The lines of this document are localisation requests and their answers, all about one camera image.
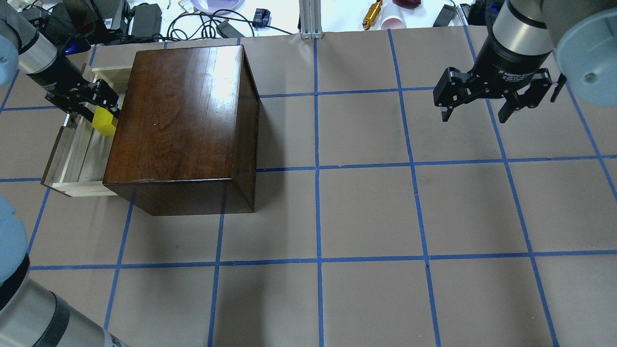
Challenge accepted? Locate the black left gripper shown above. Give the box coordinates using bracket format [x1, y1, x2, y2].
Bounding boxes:
[29, 53, 121, 121]

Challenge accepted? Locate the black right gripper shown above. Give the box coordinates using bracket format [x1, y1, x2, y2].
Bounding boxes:
[433, 37, 552, 124]

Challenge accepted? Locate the yellow wooden block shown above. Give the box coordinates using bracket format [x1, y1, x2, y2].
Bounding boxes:
[91, 107, 118, 136]

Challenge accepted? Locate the wooden drawer with white handle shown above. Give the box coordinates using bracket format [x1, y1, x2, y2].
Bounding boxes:
[40, 63, 134, 198]

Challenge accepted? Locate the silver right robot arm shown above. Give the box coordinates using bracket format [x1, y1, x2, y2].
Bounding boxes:
[433, 0, 617, 123]

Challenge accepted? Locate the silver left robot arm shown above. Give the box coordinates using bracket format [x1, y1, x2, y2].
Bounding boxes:
[1, 71, 132, 347]

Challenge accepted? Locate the dark wooden drawer cabinet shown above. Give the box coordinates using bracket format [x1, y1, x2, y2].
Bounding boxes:
[102, 45, 261, 216]

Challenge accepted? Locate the black power adapter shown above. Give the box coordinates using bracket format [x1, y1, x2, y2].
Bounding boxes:
[433, 4, 456, 27]

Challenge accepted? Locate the black power brick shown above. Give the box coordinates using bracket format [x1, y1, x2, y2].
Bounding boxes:
[130, 3, 162, 42]

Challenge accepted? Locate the red brown fruit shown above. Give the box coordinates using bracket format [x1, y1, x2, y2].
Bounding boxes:
[392, 0, 422, 10]

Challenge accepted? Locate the pink white cup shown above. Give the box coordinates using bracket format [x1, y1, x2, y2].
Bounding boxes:
[380, 14, 407, 29]

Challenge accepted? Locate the gold metal tool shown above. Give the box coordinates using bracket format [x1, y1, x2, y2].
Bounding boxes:
[362, 0, 383, 31]

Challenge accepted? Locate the purple plate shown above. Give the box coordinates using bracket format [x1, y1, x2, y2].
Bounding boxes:
[191, 0, 244, 14]

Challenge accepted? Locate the small black blue device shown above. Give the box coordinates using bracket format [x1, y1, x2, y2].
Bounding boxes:
[252, 8, 271, 29]

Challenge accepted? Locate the black looped cable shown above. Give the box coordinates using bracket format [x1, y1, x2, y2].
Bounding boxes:
[167, 9, 293, 42]

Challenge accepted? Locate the aluminium frame post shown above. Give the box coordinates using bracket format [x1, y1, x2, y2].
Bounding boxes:
[299, 0, 322, 40]

